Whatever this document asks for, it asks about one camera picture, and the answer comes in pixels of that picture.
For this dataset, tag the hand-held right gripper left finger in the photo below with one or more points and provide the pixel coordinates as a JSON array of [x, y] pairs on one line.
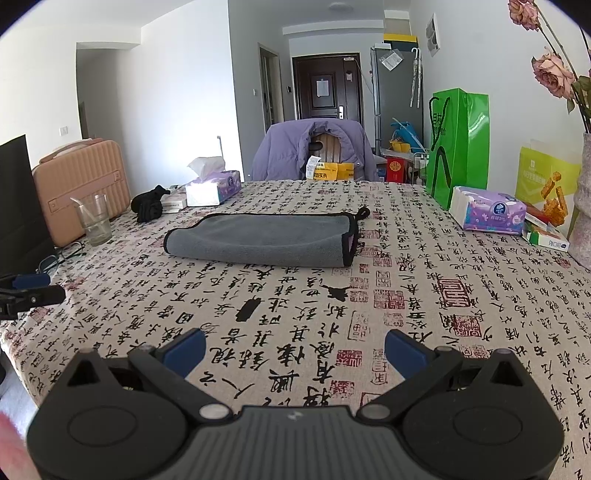
[[187, 353]]

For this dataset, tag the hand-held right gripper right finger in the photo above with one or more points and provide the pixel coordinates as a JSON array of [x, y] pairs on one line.
[[405, 354]]

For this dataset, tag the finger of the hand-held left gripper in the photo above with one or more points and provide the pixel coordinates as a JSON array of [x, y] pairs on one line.
[[32, 280], [41, 295]]

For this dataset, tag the purple and grey towel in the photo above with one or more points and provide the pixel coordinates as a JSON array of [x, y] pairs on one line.
[[258, 240]]

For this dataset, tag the black framed eyeglasses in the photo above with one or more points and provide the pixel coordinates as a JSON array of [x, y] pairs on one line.
[[60, 258]]

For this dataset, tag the black monitor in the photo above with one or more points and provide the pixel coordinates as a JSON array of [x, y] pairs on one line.
[[18, 207]]

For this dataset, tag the clear drinking glass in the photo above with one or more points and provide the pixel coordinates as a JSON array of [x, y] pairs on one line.
[[97, 226]]

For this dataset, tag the clear straw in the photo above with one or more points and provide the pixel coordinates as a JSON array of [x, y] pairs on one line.
[[83, 210]]

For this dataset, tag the pink ribbed suitcase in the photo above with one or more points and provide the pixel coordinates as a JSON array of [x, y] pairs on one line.
[[83, 194]]

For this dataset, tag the black crumpled cloth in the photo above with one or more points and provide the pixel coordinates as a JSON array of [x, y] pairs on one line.
[[150, 205]]

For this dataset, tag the flat white box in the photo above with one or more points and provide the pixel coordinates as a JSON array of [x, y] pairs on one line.
[[175, 201]]

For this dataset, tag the person's pink clothing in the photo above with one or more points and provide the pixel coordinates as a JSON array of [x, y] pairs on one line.
[[9, 447]]

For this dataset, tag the purple floral tissue pack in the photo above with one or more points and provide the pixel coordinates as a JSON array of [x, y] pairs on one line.
[[487, 212]]

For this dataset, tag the opened soft tissue pack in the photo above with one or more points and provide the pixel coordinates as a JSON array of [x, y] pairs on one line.
[[212, 189]]

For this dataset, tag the green and white small box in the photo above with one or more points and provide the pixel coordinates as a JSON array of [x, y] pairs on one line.
[[549, 237]]

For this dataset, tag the red gift box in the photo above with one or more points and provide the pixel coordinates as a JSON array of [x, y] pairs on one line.
[[395, 168]]

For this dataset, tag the yellow delivery bag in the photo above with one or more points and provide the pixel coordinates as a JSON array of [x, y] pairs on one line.
[[330, 171]]

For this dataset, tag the green paper bag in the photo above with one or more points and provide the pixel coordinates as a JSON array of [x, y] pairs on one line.
[[461, 147]]

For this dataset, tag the wooden chair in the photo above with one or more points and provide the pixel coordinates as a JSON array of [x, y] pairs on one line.
[[330, 150]]

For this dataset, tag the yellow-green paper bag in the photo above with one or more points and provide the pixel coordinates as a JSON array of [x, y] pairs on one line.
[[531, 175]]

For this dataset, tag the purple jacket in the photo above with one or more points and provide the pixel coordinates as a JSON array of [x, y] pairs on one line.
[[281, 152]]

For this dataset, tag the blue plastic bag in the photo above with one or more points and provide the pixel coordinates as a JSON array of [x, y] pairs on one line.
[[406, 131]]

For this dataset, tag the pink textured vase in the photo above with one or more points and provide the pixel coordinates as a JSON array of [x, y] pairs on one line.
[[582, 207]]

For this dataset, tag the grey refrigerator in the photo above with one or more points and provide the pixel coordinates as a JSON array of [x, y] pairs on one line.
[[392, 92]]

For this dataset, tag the grey side door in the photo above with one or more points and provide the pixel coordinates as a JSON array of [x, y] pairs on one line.
[[270, 92]]

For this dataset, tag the clear folded umbrella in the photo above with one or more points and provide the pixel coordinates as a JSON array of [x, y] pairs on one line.
[[416, 78]]

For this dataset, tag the white paper notice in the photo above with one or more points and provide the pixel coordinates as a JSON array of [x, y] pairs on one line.
[[322, 87]]

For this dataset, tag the dark brown entrance door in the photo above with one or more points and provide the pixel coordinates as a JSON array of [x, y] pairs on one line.
[[307, 83]]

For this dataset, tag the yellow box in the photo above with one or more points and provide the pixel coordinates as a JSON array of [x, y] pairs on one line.
[[399, 38]]

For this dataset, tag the bunch of dried pink roses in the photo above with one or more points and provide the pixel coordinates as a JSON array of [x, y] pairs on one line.
[[551, 69]]

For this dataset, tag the ceiling lamp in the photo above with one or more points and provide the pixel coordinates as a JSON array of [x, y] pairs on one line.
[[340, 6]]

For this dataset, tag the white wall panel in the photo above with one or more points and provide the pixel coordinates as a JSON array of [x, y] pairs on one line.
[[434, 34]]

